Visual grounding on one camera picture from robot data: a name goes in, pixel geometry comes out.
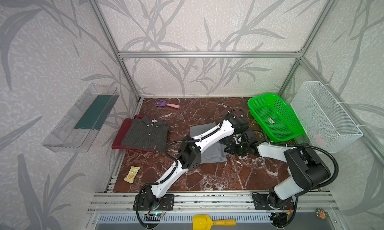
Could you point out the yellow toy shovel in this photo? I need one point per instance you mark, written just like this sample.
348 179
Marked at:
204 222

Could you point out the grey long sleeve shirt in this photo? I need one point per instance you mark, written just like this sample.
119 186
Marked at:
215 153

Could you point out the dark striped folded shirt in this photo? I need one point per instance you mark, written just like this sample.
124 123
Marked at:
147 134

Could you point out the clear plastic wall bin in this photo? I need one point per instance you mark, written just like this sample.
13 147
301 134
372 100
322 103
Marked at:
80 126

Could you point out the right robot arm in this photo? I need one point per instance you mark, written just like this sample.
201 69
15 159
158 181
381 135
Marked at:
307 169

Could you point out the purple pink toy rake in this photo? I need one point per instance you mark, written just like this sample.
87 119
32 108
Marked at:
163 103

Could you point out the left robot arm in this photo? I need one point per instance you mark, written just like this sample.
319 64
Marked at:
229 120

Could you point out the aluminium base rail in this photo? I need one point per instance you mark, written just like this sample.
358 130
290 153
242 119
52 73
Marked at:
207 202

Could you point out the round green red badge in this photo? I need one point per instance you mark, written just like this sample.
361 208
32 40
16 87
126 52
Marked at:
321 214

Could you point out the maroon folded shirt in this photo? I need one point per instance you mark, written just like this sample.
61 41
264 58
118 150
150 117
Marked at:
125 127

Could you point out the green plastic basket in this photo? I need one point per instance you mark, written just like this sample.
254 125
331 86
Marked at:
276 117

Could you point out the white wire wall basket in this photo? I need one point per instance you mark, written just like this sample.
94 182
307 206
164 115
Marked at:
324 119

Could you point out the green snack packet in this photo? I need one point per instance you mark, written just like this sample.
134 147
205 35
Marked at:
130 177

